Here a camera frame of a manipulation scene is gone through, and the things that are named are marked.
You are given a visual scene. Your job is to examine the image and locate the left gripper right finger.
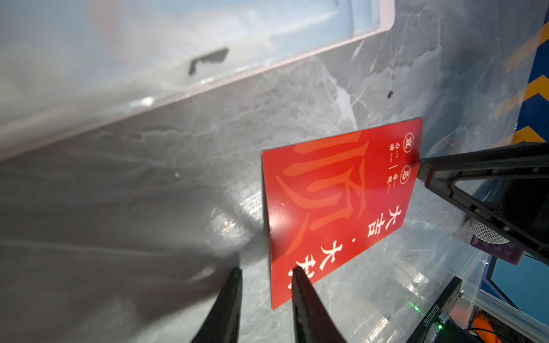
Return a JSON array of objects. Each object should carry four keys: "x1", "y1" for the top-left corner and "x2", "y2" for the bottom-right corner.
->
[{"x1": 291, "y1": 266, "x2": 345, "y2": 343}]

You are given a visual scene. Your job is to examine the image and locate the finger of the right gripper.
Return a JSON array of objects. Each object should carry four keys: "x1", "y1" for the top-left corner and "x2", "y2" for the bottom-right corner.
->
[{"x1": 417, "y1": 142, "x2": 548, "y2": 263}]

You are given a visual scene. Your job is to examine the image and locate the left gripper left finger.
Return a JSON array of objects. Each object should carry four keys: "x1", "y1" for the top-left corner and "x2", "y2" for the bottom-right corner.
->
[{"x1": 192, "y1": 267, "x2": 243, "y2": 343}]

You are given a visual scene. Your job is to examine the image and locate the red card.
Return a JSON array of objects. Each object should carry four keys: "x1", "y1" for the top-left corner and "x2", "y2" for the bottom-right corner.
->
[{"x1": 262, "y1": 118, "x2": 423, "y2": 309}]

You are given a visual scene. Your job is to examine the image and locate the grey microphone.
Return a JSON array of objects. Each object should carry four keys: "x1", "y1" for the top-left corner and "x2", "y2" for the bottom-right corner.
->
[{"x1": 467, "y1": 218, "x2": 510, "y2": 245}]

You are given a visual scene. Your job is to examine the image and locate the purple box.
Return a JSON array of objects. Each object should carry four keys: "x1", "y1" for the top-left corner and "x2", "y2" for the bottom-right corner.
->
[{"x1": 470, "y1": 236, "x2": 526, "y2": 265}]

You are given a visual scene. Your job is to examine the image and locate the aluminium front rail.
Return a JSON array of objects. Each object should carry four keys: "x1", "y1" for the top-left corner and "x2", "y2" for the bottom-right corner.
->
[{"x1": 473, "y1": 290, "x2": 548, "y2": 343}]

